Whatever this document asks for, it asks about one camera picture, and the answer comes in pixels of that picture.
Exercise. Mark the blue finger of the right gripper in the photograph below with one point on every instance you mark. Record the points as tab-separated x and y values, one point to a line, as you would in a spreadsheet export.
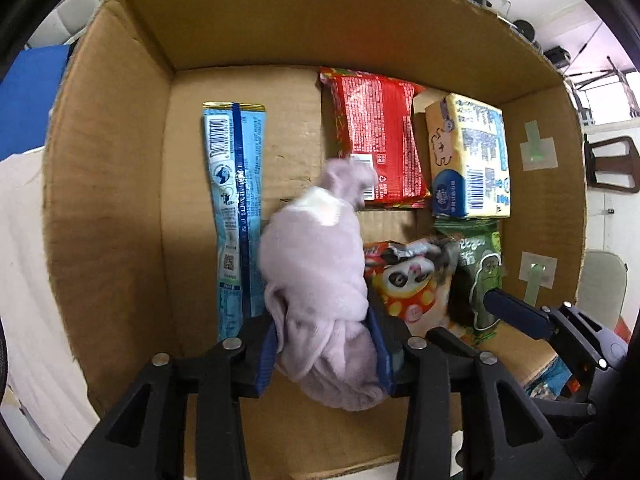
526	319

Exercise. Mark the blue white tissue pack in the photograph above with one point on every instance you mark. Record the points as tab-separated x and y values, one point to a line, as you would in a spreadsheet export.
468	159

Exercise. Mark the lilac sock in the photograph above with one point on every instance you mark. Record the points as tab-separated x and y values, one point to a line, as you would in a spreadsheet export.
312	261

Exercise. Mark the grey table cloth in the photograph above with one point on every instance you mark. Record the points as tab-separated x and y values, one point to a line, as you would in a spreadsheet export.
45	402

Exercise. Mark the long blue snack packet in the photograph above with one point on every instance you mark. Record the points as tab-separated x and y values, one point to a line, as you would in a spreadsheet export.
233	141

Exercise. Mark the dark wooden chair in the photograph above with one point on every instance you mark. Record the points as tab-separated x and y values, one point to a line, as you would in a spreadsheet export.
627	164

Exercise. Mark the white padded chair left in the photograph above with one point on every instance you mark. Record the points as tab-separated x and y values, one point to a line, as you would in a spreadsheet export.
64	24

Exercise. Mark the black speaker box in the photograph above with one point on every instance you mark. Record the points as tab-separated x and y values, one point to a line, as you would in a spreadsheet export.
558	57

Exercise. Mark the red snack packet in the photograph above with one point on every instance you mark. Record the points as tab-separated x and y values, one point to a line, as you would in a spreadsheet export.
373	122

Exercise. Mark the panda orange snack packet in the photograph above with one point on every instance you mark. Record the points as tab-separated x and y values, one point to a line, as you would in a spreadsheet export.
414	281

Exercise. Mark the blue foam mat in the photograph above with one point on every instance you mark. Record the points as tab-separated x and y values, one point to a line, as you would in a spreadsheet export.
28	92

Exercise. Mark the green pickle snack packet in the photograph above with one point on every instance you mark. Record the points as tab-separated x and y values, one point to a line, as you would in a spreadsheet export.
479	269

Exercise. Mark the cardboard box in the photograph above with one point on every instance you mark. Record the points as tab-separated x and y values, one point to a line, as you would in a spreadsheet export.
127	220

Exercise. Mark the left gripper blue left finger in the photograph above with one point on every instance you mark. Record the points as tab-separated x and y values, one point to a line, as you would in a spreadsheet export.
143	436

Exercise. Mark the grey plastic chair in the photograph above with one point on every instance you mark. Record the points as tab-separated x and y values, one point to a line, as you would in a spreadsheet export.
602	287

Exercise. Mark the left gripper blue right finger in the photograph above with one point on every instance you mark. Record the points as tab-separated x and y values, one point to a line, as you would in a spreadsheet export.
447	383

